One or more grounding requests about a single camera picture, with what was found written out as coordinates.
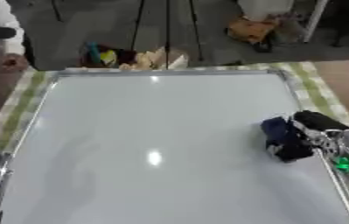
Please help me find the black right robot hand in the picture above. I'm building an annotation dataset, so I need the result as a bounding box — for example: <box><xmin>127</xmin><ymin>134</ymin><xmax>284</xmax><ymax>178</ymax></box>
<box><xmin>289</xmin><ymin>109</ymin><xmax>349</xmax><ymax>158</ymax></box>

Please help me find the dark blue whiteboard brush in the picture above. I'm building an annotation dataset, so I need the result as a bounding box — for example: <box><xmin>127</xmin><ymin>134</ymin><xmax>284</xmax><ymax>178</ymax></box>
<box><xmin>258</xmin><ymin>115</ymin><xmax>317</xmax><ymax>164</ymax></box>

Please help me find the orange bag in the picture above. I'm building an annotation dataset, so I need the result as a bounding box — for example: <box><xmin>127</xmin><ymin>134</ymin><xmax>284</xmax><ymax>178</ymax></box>
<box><xmin>224</xmin><ymin>15</ymin><xmax>282</xmax><ymax>53</ymax></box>

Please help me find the black tripod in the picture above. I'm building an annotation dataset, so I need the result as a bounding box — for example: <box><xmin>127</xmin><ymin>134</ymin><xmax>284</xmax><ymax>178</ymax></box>
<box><xmin>129</xmin><ymin>0</ymin><xmax>205</xmax><ymax>70</ymax></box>

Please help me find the box of colourful toys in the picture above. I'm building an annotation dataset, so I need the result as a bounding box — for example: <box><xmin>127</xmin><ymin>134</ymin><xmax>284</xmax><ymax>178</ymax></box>
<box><xmin>77</xmin><ymin>41</ymin><xmax>190</xmax><ymax>71</ymax></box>

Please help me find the person's hand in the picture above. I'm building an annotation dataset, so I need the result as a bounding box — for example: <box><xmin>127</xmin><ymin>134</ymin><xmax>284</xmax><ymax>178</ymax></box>
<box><xmin>0</xmin><ymin>53</ymin><xmax>32</xmax><ymax>71</ymax></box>

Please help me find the person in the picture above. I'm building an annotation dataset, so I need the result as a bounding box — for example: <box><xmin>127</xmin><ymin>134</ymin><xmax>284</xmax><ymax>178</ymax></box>
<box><xmin>0</xmin><ymin>0</ymin><xmax>37</xmax><ymax>72</ymax></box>

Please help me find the white post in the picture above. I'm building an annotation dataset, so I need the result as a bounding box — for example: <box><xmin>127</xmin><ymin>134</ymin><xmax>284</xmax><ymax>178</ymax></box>
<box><xmin>301</xmin><ymin>0</ymin><xmax>332</xmax><ymax>44</ymax></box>

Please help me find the white whiteboard with silver frame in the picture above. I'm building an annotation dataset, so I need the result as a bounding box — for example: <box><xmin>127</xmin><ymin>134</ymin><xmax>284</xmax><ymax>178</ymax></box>
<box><xmin>0</xmin><ymin>68</ymin><xmax>349</xmax><ymax>224</ymax></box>

